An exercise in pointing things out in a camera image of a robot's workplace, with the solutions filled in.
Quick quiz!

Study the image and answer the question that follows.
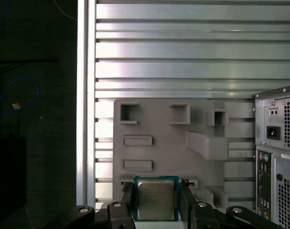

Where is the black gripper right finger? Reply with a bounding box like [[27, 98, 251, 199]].
[[179, 178, 283, 229]]

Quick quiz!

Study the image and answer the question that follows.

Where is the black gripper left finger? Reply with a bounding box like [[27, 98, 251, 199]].
[[40, 182, 136, 229]]

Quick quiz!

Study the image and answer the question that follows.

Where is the silver CPU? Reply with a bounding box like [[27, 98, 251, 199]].
[[132, 175, 180, 221]]

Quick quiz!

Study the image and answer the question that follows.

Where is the grey parts rack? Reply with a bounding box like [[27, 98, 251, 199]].
[[113, 99, 230, 210]]

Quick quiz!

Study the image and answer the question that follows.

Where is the black PC case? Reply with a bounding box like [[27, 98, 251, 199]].
[[252, 83, 290, 229]]

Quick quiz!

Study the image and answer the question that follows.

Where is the blue floor cable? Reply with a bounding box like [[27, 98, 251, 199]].
[[0, 78, 41, 120]]

